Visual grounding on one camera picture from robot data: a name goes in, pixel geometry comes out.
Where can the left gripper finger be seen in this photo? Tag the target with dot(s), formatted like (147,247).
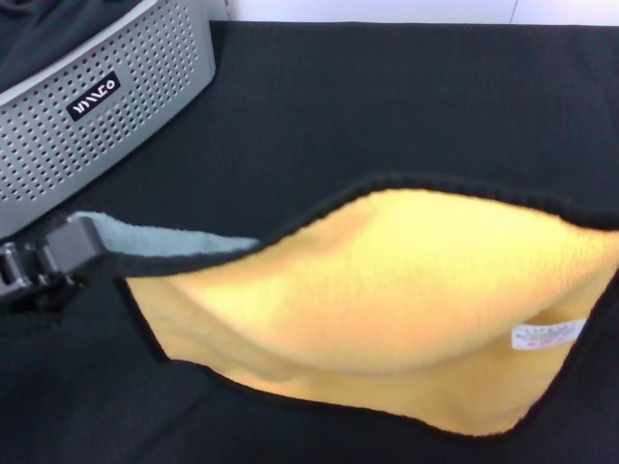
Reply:
(72,246)
(48,295)

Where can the black tablecloth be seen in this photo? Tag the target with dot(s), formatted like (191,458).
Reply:
(387,96)

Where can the dark cloth pile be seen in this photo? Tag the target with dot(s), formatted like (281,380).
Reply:
(58,34)

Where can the grey perforated storage box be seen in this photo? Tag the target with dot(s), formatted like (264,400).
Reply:
(159,72)

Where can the yellow towel with black trim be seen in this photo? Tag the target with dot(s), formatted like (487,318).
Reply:
(387,299)

